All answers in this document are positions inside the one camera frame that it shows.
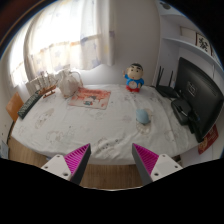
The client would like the white ceramic pitcher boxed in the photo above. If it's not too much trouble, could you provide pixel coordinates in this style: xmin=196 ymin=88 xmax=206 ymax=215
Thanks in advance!
xmin=68 ymin=70 xmax=84 ymax=88

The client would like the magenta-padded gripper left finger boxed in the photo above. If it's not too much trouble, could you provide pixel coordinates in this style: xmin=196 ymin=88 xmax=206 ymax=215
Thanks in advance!
xmin=40 ymin=143 xmax=92 ymax=186

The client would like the cartoon boy figurine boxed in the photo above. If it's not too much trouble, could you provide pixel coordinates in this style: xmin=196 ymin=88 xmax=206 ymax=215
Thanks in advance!
xmin=122 ymin=62 xmax=146 ymax=93

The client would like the framed calligraphy picture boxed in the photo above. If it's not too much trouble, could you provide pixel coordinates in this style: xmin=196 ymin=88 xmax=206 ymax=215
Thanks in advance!
xmin=195 ymin=32 xmax=214 ymax=57

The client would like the black router with antennas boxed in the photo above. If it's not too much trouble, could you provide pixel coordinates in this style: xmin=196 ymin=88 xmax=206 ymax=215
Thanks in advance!
xmin=155 ymin=65 xmax=181 ymax=99

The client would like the white wall shelf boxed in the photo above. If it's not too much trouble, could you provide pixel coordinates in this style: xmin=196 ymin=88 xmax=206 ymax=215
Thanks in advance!
xmin=159 ymin=13 xmax=224 ymax=78

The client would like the light blue computer mouse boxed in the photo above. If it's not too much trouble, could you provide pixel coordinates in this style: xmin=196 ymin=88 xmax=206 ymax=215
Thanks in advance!
xmin=135 ymin=108 xmax=153 ymax=126

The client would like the orange printed mouse pad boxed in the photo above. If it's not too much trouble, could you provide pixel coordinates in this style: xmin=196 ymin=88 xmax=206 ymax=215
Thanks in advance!
xmin=67 ymin=86 xmax=112 ymax=110

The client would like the red paper packet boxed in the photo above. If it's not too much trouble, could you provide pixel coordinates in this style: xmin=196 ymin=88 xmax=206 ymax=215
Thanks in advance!
xmin=197 ymin=124 xmax=220 ymax=155

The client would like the dark keyboard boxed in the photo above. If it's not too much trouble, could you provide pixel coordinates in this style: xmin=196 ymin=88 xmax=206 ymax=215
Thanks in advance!
xmin=17 ymin=90 xmax=44 ymax=120

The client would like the white printed tablecloth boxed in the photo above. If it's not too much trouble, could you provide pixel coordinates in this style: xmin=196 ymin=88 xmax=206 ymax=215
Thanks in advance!
xmin=11 ymin=83 xmax=201 ymax=166

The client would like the orange wooden chair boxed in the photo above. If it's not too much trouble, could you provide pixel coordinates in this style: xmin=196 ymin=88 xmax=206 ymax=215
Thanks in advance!
xmin=5 ymin=91 xmax=25 ymax=123

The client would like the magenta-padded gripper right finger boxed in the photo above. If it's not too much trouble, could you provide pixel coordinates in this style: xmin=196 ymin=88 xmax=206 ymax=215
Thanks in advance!
xmin=131 ymin=143 xmax=184 ymax=186

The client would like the black computer monitor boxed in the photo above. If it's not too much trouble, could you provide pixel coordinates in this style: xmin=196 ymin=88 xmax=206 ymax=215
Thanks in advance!
xmin=170 ymin=56 xmax=224 ymax=144

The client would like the white star-print curtain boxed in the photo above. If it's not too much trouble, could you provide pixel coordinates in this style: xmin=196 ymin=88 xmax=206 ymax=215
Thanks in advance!
xmin=9 ymin=0 xmax=116 ymax=88

